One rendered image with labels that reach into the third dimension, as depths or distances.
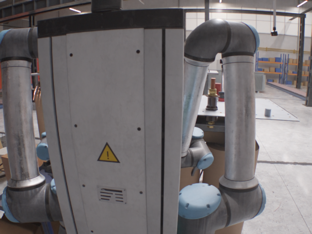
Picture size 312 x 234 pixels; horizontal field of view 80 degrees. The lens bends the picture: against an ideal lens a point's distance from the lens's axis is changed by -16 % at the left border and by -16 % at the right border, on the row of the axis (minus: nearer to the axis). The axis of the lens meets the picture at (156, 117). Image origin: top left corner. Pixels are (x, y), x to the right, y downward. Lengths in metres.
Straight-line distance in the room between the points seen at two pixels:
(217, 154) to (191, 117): 0.79
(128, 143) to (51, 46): 0.29
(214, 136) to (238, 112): 0.93
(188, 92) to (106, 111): 0.36
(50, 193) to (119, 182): 0.37
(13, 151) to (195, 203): 0.64
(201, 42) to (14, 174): 0.78
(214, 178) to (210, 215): 0.95
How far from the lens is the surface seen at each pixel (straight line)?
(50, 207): 0.85
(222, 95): 1.79
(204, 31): 0.71
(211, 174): 1.67
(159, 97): 0.45
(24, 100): 0.83
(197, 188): 0.78
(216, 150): 1.57
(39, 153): 1.17
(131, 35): 0.46
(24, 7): 13.95
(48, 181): 1.66
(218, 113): 1.37
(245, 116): 0.74
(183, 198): 0.73
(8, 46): 0.85
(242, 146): 0.75
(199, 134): 1.10
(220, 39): 0.71
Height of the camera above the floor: 1.67
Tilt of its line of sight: 14 degrees down
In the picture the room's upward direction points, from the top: straight up
